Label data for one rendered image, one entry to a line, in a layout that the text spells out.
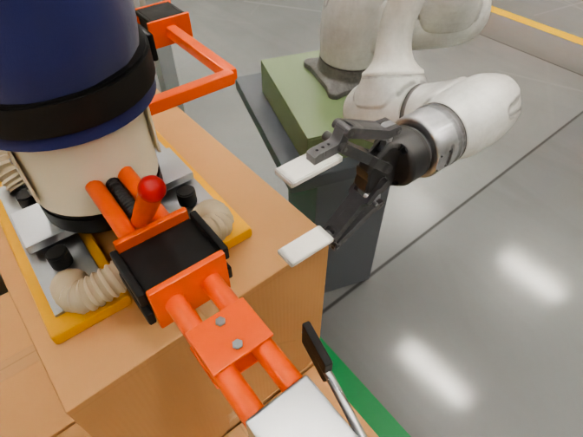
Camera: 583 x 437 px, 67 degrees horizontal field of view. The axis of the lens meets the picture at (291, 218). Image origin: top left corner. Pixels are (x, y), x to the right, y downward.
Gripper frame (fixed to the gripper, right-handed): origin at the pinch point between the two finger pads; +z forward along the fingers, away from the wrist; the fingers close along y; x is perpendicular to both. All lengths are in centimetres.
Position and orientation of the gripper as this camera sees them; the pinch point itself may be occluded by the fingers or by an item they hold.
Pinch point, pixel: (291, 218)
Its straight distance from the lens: 50.7
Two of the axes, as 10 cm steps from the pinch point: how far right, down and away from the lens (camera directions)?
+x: -6.2, -5.8, 5.3
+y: 0.0, 6.8, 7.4
